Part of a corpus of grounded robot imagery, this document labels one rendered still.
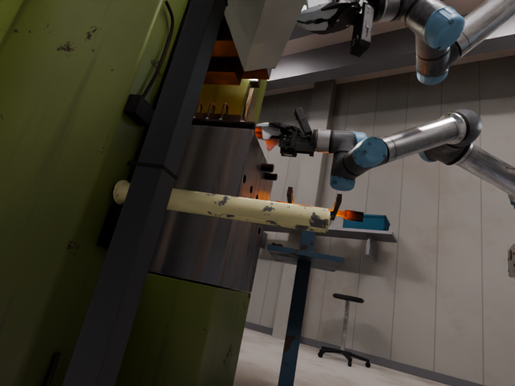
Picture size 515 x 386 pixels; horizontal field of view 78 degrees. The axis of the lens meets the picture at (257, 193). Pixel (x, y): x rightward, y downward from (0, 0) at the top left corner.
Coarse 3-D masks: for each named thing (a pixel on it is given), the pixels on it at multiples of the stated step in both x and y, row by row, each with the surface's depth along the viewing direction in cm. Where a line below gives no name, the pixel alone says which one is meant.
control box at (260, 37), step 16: (240, 0) 61; (256, 0) 54; (272, 0) 52; (288, 0) 53; (304, 0) 54; (240, 16) 63; (256, 16) 56; (272, 16) 55; (288, 16) 56; (240, 32) 65; (256, 32) 58; (272, 32) 59; (288, 32) 61; (240, 48) 67; (256, 48) 62; (272, 48) 64; (256, 64) 68; (272, 64) 70
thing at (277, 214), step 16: (176, 192) 63; (192, 192) 63; (176, 208) 63; (192, 208) 62; (208, 208) 61; (224, 208) 60; (240, 208) 59; (256, 208) 58; (272, 208) 58; (288, 208) 57; (304, 208) 57; (320, 208) 57; (272, 224) 59; (288, 224) 57; (304, 224) 56; (320, 224) 55
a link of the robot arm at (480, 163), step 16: (448, 144) 101; (432, 160) 112; (448, 160) 107; (464, 160) 107; (480, 160) 106; (496, 160) 106; (480, 176) 110; (496, 176) 107; (512, 176) 106; (512, 192) 109
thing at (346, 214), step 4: (300, 204) 160; (340, 212) 157; (344, 212) 156; (348, 212) 157; (352, 212) 157; (356, 212) 156; (360, 212) 156; (340, 216) 158; (344, 216) 155; (348, 216) 157; (352, 216) 156; (356, 216) 156; (360, 216) 156; (352, 220) 157; (356, 220) 155; (360, 220) 155
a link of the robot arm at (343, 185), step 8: (336, 152) 98; (344, 152) 96; (336, 160) 97; (336, 168) 95; (344, 168) 91; (336, 176) 95; (344, 176) 93; (352, 176) 91; (336, 184) 95; (344, 184) 94; (352, 184) 94
